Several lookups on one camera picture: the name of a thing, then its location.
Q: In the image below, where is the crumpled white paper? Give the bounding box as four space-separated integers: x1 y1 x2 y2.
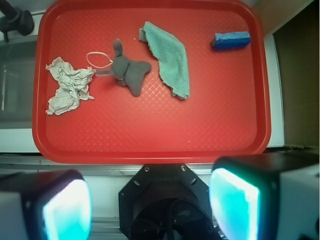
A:
45 56 96 116

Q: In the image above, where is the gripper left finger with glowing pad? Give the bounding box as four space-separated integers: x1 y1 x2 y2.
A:
0 169 93 240

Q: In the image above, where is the white rubber band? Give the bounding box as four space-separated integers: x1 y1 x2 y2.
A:
86 51 114 69

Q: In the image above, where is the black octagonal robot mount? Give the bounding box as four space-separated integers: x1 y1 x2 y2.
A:
118 164 221 240

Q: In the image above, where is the black clamp knob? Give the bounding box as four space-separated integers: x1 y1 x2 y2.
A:
0 0 35 43

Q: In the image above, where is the blue sponge block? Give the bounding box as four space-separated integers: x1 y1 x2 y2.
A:
212 31 251 51

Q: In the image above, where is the teal knitted cloth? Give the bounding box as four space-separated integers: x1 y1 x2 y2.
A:
139 21 190 100

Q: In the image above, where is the red plastic tray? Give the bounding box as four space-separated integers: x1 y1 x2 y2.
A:
32 0 271 164

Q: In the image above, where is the grey plush elephant toy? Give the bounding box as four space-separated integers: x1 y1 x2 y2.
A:
95 39 152 97

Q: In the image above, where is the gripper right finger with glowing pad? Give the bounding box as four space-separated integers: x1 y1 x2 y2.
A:
208 152 320 240

